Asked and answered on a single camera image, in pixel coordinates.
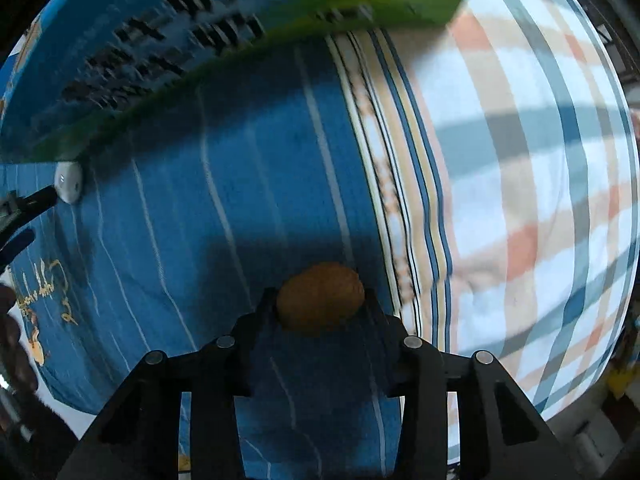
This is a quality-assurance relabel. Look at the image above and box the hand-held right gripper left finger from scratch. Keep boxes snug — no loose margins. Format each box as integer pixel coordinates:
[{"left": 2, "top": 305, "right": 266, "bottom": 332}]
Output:
[{"left": 55, "top": 287, "right": 278, "bottom": 480}]

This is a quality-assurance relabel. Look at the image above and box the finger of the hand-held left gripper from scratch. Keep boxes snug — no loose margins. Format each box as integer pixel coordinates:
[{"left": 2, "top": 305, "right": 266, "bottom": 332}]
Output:
[
  {"left": 0, "top": 229, "right": 37, "bottom": 268},
  {"left": 0, "top": 185, "right": 61, "bottom": 231}
]

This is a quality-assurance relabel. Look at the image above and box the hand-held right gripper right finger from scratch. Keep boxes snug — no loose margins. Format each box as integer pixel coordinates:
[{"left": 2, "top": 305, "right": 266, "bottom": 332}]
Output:
[{"left": 357, "top": 287, "right": 581, "bottom": 480}]

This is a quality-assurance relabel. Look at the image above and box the small white round device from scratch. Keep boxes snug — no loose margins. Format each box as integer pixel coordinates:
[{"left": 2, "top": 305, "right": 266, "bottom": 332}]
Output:
[{"left": 54, "top": 161, "right": 84, "bottom": 205}]

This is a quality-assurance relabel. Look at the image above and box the brown walnut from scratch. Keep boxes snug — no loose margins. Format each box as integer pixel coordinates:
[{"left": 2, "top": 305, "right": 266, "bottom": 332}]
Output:
[{"left": 276, "top": 261, "right": 366, "bottom": 337}]

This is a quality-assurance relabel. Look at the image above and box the cardboard box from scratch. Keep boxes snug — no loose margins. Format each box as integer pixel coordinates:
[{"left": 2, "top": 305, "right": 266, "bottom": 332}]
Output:
[{"left": 0, "top": 0, "right": 483, "bottom": 163}]

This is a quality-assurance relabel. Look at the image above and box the person's left hand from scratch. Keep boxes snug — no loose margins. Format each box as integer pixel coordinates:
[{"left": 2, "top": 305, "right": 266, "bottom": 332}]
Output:
[{"left": 0, "top": 282, "right": 40, "bottom": 396}]

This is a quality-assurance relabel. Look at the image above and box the blue striped and plaid bedsheet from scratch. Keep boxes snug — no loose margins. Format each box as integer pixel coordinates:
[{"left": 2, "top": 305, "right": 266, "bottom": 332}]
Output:
[{"left": 0, "top": 0, "right": 640, "bottom": 478}]

